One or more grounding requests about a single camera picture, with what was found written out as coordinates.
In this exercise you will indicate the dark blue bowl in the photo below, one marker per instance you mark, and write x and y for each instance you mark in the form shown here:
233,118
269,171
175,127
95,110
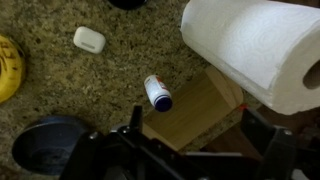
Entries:
46,145

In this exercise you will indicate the white paper towel roll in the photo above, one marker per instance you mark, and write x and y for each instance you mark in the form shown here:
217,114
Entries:
256,50

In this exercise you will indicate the white pill bottle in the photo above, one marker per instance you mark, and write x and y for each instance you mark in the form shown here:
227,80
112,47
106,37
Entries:
158,92

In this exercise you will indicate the yellow banana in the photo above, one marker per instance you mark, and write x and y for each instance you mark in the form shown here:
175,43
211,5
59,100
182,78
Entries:
10,68

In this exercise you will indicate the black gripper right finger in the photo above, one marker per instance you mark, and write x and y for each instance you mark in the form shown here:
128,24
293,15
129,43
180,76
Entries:
273,146

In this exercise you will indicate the black mug yellow logo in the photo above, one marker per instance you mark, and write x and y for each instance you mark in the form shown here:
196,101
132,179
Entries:
128,3

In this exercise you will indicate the white earbuds case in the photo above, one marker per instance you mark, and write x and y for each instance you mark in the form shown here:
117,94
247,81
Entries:
89,40

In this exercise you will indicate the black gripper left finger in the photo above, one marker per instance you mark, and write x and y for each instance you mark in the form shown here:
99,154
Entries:
136,118

